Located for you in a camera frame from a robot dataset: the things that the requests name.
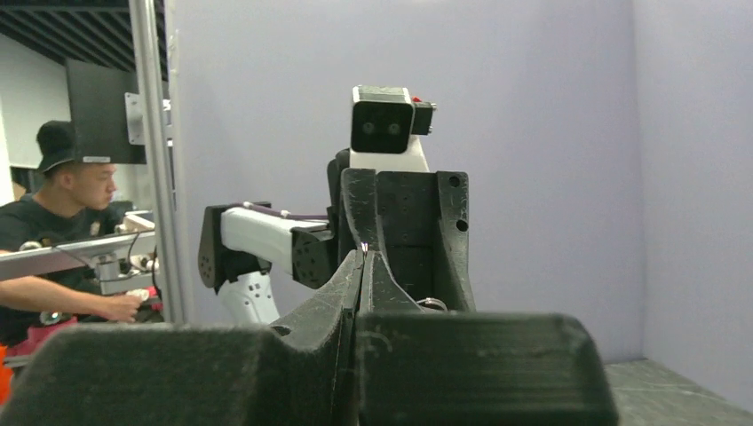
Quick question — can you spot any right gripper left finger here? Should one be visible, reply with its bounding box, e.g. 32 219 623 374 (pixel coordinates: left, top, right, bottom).
1 250 364 425

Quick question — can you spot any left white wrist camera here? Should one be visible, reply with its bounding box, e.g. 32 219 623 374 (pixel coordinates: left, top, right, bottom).
349 85 437 172

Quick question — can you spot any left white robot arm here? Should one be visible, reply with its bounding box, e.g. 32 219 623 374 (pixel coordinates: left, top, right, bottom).
198 139 476 324

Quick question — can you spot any aluminium frame post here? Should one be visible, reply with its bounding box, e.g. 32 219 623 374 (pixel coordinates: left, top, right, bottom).
129 0 188 324

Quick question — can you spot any person in black shirt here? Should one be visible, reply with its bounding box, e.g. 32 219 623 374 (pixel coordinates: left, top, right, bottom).
1 120 142 350

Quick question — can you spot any grey metal bench rail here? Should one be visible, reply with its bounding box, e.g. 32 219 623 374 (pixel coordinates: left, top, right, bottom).
1 231 156 282

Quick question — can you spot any black monitor on mount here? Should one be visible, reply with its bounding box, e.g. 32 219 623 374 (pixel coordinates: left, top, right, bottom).
66 59 147 164

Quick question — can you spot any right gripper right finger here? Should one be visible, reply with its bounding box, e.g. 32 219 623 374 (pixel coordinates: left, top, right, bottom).
357 253 619 425

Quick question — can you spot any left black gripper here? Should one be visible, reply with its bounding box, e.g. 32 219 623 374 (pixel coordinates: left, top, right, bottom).
327 149 476 312

